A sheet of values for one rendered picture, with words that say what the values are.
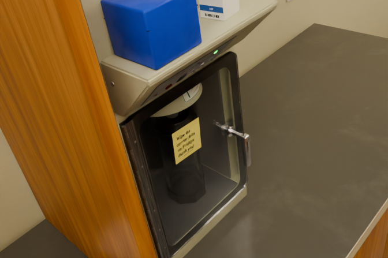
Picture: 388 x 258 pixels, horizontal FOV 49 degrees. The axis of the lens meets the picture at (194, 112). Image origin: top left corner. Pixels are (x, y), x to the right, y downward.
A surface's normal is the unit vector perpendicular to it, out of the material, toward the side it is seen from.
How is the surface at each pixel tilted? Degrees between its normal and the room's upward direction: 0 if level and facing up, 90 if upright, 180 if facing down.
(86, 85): 90
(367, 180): 0
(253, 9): 0
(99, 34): 90
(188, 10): 90
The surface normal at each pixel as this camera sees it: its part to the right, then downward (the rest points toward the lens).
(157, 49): 0.72, 0.32
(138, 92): -0.68, 0.50
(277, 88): -0.14, -0.81
